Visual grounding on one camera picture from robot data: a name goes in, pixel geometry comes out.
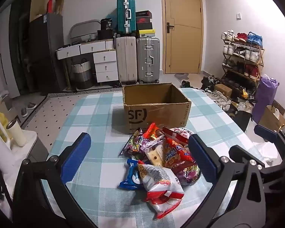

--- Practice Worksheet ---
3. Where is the cream tumbler cup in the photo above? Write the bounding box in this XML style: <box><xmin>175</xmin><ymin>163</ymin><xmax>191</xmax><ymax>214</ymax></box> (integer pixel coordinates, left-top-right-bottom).
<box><xmin>6</xmin><ymin>119</ymin><xmax>27</xmax><ymax>147</ymax></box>

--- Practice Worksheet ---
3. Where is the oval mirror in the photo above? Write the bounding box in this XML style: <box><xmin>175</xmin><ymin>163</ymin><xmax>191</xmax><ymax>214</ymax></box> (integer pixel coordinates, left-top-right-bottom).
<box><xmin>69</xmin><ymin>19</ymin><xmax>101</xmax><ymax>40</ymax></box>

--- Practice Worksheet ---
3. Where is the red snack packet blue logo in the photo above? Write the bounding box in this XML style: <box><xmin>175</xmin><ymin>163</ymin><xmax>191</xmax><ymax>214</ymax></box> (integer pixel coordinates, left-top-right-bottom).
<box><xmin>162</xmin><ymin>136</ymin><xmax>196</xmax><ymax>171</ymax></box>

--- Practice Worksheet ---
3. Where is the small brown carton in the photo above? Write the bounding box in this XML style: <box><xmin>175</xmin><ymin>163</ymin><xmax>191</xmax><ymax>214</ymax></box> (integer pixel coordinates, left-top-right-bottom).
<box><xmin>214</xmin><ymin>84</ymin><xmax>233</xmax><ymax>98</ymax></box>

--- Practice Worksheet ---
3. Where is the white side table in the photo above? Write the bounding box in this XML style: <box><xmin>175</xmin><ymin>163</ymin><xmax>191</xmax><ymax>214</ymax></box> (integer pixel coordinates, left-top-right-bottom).
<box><xmin>0</xmin><ymin>128</ymin><xmax>49</xmax><ymax>219</ymax></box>

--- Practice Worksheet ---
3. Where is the brown cardboard box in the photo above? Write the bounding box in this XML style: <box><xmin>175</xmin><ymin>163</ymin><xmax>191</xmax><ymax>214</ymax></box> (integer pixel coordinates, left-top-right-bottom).
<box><xmin>122</xmin><ymin>83</ymin><xmax>192</xmax><ymax>136</ymax></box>

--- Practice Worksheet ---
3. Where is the checked blue white tablecloth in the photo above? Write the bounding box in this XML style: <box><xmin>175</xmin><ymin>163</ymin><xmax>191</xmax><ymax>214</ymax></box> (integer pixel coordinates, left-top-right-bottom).
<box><xmin>41</xmin><ymin>88</ymin><xmax>272</xmax><ymax>228</ymax></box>

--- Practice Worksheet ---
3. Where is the scattered sneakers pile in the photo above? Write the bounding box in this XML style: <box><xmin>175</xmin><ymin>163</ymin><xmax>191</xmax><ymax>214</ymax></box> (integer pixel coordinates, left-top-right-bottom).
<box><xmin>182</xmin><ymin>75</ymin><xmax>231</xmax><ymax>107</ymax></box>

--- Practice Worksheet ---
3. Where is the white plastic bag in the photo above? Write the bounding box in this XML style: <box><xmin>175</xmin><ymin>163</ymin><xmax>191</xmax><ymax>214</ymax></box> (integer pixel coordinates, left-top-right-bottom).
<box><xmin>249</xmin><ymin>141</ymin><xmax>281</xmax><ymax>167</ymax></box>

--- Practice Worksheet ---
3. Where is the white desk with drawers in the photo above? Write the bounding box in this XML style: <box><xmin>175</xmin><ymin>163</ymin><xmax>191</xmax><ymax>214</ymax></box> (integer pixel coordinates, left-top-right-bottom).
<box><xmin>56</xmin><ymin>39</ymin><xmax>117</xmax><ymax>60</ymax></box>

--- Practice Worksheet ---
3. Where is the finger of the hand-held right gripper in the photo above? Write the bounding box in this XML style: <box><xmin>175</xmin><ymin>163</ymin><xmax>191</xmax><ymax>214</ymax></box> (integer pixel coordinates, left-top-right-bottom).
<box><xmin>254</xmin><ymin>125</ymin><xmax>285</xmax><ymax>158</ymax></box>
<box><xmin>229</xmin><ymin>144</ymin><xmax>276</xmax><ymax>174</ymax></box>

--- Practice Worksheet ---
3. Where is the plain black shoebox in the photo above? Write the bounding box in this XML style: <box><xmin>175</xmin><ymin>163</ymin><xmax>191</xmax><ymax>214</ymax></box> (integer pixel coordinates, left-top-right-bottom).
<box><xmin>136</xmin><ymin>22</ymin><xmax>153</xmax><ymax>31</ymax></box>

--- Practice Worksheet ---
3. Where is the flat brown carton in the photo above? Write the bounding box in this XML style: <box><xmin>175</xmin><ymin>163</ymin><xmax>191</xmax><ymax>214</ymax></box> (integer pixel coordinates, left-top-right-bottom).
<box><xmin>55</xmin><ymin>0</ymin><xmax>64</xmax><ymax>16</ymax></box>

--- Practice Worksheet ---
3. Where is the silver suitcase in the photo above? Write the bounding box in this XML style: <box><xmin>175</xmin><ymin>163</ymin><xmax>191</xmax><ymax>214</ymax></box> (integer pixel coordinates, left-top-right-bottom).
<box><xmin>136</xmin><ymin>37</ymin><xmax>160</xmax><ymax>83</ymax></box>

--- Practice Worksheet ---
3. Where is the black storage box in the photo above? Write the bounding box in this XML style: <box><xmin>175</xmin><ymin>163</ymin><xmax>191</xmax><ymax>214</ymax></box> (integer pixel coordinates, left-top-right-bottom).
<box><xmin>97</xmin><ymin>30</ymin><xmax>114</xmax><ymax>40</ymax></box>

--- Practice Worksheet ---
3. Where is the dark grey refrigerator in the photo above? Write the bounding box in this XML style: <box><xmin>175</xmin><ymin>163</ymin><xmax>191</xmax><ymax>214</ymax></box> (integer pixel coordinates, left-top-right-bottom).
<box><xmin>28</xmin><ymin>13</ymin><xmax>66</xmax><ymax>93</ymax></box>

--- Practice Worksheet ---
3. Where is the wooden door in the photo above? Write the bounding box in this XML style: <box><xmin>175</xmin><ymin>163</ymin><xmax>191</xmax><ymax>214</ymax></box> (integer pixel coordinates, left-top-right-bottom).
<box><xmin>160</xmin><ymin>0</ymin><xmax>203</xmax><ymax>74</ymax></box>

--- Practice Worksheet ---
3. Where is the blue cookie packet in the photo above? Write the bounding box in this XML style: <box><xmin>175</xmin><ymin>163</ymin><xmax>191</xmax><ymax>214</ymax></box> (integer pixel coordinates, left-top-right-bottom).
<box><xmin>119</xmin><ymin>159</ymin><xmax>145</xmax><ymax>190</ymax></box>

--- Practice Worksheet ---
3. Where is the open brown carton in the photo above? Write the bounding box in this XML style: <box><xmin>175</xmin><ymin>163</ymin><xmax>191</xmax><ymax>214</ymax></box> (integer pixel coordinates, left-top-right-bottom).
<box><xmin>259</xmin><ymin>100</ymin><xmax>285</xmax><ymax>131</ymax></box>

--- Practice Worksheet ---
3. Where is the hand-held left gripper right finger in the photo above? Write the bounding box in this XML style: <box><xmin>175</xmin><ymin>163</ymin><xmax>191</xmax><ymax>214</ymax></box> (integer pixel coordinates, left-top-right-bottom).
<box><xmin>188</xmin><ymin>134</ymin><xmax>266</xmax><ymax>228</ymax></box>

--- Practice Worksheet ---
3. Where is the tall dark wooden cabinet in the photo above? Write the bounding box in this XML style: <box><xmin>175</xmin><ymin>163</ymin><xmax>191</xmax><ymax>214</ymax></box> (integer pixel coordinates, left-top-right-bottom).
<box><xmin>8</xmin><ymin>0</ymin><xmax>47</xmax><ymax>98</ymax></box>

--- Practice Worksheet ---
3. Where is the black labelled bag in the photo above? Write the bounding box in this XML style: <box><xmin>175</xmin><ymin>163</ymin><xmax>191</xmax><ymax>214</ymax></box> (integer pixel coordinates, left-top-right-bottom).
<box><xmin>100</xmin><ymin>18</ymin><xmax>112</xmax><ymax>31</ymax></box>

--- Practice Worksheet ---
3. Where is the clear cheese print packet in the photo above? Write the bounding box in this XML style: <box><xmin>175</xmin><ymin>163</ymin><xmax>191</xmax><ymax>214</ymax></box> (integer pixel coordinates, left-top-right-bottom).
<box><xmin>141</xmin><ymin>135</ymin><xmax>165</xmax><ymax>167</ymax></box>

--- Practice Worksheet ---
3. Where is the wooden shoe rack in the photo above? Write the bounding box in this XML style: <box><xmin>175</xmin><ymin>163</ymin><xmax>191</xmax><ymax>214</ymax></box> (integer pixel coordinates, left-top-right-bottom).
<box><xmin>222</xmin><ymin>39</ymin><xmax>264</xmax><ymax>95</ymax></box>

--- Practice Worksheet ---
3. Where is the patterned black white rug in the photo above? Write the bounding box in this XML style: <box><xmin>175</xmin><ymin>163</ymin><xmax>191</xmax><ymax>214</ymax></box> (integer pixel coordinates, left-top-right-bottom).
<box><xmin>19</xmin><ymin>87</ymin><xmax>124</xmax><ymax>133</ymax></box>

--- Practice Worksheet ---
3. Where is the shoe rack with shoes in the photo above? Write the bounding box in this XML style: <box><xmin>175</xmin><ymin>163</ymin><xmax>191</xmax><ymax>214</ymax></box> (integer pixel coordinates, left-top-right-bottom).
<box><xmin>221</xmin><ymin>30</ymin><xmax>264</xmax><ymax>93</ymax></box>

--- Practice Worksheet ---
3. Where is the woven laundry basket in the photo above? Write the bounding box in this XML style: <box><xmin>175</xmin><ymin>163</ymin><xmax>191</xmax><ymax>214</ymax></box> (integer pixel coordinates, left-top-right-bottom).
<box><xmin>71</xmin><ymin>58</ymin><xmax>93</xmax><ymax>89</ymax></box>

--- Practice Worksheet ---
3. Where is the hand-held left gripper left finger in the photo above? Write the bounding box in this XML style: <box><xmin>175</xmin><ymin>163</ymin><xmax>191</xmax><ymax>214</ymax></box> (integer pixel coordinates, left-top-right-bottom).
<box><xmin>13</xmin><ymin>132</ymin><xmax>98</xmax><ymax>228</ymax></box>

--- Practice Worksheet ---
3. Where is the purple grape snack packet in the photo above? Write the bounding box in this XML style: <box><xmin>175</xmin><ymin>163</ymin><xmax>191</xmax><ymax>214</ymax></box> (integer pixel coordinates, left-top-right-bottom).
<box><xmin>173</xmin><ymin>164</ymin><xmax>202</xmax><ymax>186</ymax></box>

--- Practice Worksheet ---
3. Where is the small red orange packet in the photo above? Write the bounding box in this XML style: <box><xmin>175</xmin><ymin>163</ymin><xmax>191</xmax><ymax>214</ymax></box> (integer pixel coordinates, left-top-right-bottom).
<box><xmin>143</xmin><ymin>123</ymin><xmax>163</xmax><ymax>140</ymax></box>

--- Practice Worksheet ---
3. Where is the beige suitcase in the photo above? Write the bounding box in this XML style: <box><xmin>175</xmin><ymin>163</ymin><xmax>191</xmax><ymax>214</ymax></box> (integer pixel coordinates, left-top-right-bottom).
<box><xmin>115</xmin><ymin>36</ymin><xmax>137</xmax><ymax>83</ymax></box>

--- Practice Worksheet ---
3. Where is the teal suitcase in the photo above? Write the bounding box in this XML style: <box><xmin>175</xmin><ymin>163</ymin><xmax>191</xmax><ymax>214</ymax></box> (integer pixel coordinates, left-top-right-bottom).
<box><xmin>116</xmin><ymin>0</ymin><xmax>136</xmax><ymax>34</ymax></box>

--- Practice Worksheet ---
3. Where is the yellow bag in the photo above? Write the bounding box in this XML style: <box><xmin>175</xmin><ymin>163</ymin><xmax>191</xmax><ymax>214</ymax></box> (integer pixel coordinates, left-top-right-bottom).
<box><xmin>0</xmin><ymin>110</ymin><xmax>10</xmax><ymax>143</ymax></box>

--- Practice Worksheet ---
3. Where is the red and white snack packet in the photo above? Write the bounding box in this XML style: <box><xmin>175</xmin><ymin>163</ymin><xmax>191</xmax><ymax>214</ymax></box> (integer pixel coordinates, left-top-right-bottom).
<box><xmin>162</xmin><ymin>127</ymin><xmax>194</xmax><ymax>145</ymax></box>

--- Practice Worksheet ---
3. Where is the purple bag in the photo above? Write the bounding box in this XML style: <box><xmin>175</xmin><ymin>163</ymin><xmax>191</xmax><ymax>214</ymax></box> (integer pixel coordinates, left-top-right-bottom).
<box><xmin>252</xmin><ymin>74</ymin><xmax>279</xmax><ymax>124</ymax></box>

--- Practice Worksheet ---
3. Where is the white drawer cabinet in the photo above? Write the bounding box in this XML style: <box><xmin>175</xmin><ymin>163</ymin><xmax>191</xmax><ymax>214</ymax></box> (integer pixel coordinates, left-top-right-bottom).
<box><xmin>93</xmin><ymin>50</ymin><xmax>119</xmax><ymax>83</ymax></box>

